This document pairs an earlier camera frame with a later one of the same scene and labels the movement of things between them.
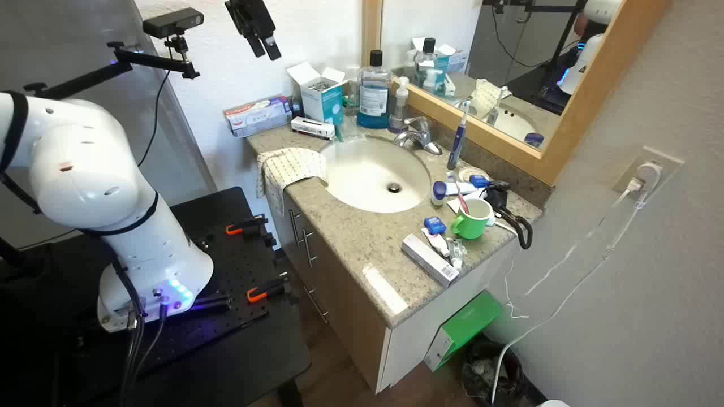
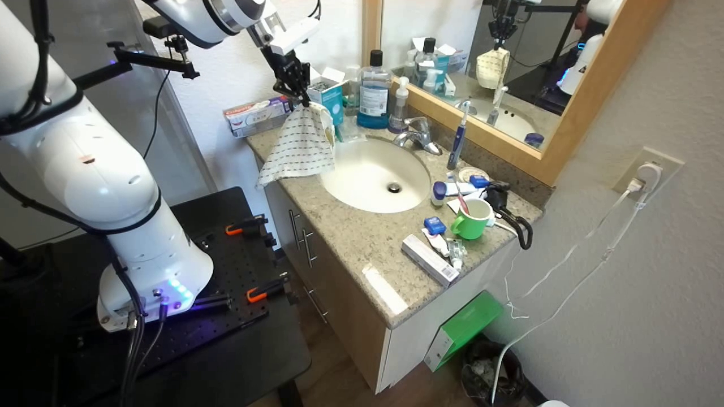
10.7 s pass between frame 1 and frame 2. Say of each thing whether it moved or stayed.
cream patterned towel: moved
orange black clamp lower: stayed
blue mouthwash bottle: stayed
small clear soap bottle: stayed
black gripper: moved
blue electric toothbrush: stayed
